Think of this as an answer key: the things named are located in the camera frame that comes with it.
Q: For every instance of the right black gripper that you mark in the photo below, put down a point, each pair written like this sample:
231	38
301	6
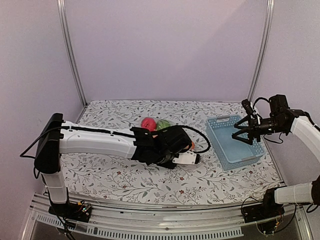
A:
254	131

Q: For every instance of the left aluminium frame post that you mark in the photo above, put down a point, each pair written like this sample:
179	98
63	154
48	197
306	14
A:
61	6

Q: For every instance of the right aluminium frame post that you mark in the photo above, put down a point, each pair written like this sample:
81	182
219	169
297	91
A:
270	5

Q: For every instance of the aluminium frame post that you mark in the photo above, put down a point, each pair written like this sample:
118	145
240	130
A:
61	6
270	5

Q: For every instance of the front aluminium rail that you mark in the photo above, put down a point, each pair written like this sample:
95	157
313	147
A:
119	220

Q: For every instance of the green toy watermelon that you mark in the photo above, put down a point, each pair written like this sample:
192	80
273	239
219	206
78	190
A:
162	124

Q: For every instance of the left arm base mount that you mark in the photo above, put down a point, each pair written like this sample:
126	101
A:
80	211

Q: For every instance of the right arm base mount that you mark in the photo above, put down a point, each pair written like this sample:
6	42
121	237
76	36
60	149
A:
267	214

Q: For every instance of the red toy apple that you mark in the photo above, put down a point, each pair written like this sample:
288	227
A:
149	124

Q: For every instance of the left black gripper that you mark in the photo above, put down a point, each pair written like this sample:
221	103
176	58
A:
163	166

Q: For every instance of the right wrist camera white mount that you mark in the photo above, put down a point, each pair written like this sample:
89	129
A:
250	109

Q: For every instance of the light blue perforated basket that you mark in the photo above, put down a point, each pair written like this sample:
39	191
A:
231	153

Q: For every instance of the floral patterned table mat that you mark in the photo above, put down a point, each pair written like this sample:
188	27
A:
116	178

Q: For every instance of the clear zip top bag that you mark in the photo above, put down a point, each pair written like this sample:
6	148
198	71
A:
156	119

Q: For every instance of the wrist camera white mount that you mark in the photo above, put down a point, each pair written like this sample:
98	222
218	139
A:
250	109
187	158

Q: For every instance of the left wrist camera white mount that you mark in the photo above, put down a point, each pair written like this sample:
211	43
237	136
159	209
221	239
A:
187	158

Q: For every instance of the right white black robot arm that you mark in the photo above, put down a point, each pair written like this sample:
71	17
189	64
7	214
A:
287	121

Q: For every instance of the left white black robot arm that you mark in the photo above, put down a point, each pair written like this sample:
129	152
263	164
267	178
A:
64	137

